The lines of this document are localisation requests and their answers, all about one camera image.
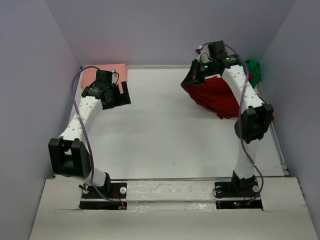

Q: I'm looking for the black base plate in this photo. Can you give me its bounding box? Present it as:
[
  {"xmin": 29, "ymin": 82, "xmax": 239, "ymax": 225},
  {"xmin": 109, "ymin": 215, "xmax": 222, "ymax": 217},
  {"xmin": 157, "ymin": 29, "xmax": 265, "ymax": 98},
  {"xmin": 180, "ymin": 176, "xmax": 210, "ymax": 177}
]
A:
[
  {"xmin": 79, "ymin": 181, "xmax": 128, "ymax": 211},
  {"xmin": 212, "ymin": 181, "xmax": 263, "ymax": 210}
]

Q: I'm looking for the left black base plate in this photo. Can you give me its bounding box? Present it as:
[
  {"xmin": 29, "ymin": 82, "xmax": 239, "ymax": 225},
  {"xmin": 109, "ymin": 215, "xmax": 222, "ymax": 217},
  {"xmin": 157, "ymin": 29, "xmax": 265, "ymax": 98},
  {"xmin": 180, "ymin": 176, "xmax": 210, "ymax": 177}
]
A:
[{"xmin": 79, "ymin": 181, "xmax": 128, "ymax": 211}]

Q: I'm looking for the folded pink t shirt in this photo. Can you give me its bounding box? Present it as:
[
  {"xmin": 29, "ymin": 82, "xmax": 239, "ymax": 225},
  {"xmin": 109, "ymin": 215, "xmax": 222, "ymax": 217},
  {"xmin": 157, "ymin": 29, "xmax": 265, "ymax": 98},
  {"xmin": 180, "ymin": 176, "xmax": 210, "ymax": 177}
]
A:
[{"xmin": 81, "ymin": 63, "xmax": 128, "ymax": 94}]

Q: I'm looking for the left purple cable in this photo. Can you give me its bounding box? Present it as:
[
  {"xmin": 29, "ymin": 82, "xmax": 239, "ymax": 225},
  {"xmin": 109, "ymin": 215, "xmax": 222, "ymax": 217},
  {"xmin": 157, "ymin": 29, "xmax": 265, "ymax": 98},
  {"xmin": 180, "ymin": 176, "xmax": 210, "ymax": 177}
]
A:
[{"xmin": 70, "ymin": 66, "xmax": 126, "ymax": 208}]

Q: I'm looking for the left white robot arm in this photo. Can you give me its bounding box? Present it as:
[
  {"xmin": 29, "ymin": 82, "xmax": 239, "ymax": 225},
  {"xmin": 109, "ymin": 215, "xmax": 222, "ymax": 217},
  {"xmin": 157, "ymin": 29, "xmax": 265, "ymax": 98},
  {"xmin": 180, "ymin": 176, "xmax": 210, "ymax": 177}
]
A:
[{"xmin": 48, "ymin": 81, "xmax": 131, "ymax": 198}]

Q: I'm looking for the purple cable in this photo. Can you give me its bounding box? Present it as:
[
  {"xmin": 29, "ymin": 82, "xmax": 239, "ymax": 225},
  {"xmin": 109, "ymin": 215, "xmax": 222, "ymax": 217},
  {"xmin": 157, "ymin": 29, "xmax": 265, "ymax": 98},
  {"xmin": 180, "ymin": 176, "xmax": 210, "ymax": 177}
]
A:
[
  {"xmin": 202, "ymin": 42, "xmax": 265, "ymax": 207},
  {"xmin": 70, "ymin": 66, "xmax": 126, "ymax": 208}
]

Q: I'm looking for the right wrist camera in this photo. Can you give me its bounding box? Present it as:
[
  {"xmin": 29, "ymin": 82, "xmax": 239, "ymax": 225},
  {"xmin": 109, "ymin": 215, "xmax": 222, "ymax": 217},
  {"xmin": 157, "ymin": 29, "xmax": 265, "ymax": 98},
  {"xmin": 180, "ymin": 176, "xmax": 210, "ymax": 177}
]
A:
[{"xmin": 208, "ymin": 40, "xmax": 228, "ymax": 59}]

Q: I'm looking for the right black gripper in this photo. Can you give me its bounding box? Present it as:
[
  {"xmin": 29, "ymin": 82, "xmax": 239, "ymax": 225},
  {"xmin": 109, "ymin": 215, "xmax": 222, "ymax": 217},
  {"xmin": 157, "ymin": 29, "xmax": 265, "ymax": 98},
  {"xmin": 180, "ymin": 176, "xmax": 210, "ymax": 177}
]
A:
[{"xmin": 181, "ymin": 58, "xmax": 220, "ymax": 86}]

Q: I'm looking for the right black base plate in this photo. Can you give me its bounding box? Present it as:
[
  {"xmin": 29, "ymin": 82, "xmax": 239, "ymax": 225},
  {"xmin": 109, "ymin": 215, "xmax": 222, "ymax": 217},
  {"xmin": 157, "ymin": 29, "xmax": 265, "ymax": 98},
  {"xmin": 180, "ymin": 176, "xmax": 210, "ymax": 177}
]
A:
[{"xmin": 212, "ymin": 181, "xmax": 263, "ymax": 210}]

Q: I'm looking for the red t shirt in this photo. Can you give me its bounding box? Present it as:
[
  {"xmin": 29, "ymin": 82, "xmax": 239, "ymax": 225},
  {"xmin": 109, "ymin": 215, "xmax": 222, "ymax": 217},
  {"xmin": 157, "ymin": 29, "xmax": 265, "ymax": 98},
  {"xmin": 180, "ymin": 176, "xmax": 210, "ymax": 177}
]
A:
[{"xmin": 182, "ymin": 76, "xmax": 239, "ymax": 119}]

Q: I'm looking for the green t shirt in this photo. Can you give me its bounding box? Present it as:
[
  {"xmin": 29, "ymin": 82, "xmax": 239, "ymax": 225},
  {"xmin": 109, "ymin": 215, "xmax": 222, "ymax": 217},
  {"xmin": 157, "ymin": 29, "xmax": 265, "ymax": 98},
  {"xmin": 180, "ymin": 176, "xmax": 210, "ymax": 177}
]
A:
[{"xmin": 245, "ymin": 59, "xmax": 262, "ymax": 89}]

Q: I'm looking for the white front cover board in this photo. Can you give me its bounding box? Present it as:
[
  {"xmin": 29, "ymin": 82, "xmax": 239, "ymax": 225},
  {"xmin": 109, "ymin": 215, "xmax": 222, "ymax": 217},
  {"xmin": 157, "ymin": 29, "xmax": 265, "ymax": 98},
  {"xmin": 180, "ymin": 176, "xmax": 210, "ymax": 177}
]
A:
[{"xmin": 30, "ymin": 177, "xmax": 317, "ymax": 240}]

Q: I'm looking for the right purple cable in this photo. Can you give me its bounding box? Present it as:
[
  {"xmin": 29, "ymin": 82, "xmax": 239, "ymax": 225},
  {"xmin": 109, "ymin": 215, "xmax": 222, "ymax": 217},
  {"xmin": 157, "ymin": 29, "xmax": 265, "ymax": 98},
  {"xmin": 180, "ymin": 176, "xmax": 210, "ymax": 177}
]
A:
[{"xmin": 202, "ymin": 42, "xmax": 265, "ymax": 207}]

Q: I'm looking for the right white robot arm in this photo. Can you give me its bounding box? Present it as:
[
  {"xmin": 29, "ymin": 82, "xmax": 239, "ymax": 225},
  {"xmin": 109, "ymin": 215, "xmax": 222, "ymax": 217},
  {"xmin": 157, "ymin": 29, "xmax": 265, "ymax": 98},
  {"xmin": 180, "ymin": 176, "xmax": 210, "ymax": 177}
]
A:
[{"xmin": 181, "ymin": 54, "xmax": 274, "ymax": 199}]

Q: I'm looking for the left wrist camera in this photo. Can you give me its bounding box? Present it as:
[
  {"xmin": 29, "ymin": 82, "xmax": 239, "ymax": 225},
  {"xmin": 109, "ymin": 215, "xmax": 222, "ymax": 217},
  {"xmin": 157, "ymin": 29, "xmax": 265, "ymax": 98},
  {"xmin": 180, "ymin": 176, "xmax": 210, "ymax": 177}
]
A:
[{"xmin": 95, "ymin": 70, "xmax": 116, "ymax": 84}]

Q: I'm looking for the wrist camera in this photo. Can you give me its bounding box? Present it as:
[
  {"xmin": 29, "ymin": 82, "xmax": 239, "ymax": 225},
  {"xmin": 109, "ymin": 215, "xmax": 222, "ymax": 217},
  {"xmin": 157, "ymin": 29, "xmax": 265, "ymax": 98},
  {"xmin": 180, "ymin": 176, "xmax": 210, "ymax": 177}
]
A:
[
  {"xmin": 95, "ymin": 70, "xmax": 116, "ymax": 84},
  {"xmin": 208, "ymin": 40, "xmax": 228, "ymax": 59}
]

